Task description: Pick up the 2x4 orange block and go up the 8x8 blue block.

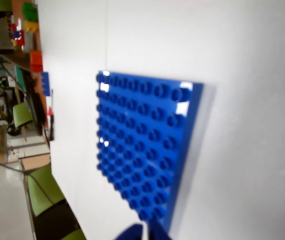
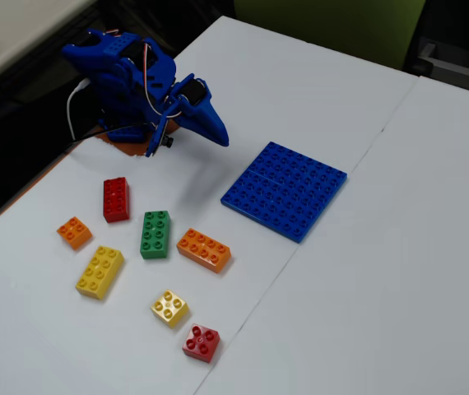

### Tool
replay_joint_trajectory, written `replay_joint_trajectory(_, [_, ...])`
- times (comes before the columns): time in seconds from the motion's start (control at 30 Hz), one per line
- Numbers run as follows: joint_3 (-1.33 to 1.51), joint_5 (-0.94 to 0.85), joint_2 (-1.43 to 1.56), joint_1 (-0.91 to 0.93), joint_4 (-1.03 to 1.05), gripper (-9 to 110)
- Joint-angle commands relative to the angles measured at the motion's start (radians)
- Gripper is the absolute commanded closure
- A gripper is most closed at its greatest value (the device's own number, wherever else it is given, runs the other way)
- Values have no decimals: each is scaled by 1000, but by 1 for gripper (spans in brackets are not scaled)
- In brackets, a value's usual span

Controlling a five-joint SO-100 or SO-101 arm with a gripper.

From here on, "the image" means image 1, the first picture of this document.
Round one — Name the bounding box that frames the white foam board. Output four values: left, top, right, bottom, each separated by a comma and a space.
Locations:
35, 0, 133, 240
106, 0, 285, 240

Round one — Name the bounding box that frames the blue 8x8 studded baseplate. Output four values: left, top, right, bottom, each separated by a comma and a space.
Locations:
95, 70, 205, 232

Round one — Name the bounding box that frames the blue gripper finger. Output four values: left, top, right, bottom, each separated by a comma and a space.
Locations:
148, 220, 174, 240
114, 223, 145, 240

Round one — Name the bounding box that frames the green office chair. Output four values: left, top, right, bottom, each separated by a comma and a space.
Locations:
23, 163, 88, 240

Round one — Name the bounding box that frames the orange block on shelf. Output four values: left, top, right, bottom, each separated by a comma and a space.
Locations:
29, 50, 44, 73

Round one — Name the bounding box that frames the red white blue block figure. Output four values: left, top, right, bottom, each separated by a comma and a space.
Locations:
9, 22, 25, 51

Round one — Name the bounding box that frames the yellow block under green stack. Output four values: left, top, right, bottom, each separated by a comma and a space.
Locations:
23, 20, 39, 33

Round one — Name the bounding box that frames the blue block on shelf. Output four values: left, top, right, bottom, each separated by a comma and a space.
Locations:
40, 71, 52, 97

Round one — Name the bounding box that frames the red and black hand tool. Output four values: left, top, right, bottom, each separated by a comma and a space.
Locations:
47, 89, 56, 141

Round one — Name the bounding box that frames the black floor cable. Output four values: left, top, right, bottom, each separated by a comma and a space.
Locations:
0, 151, 56, 207

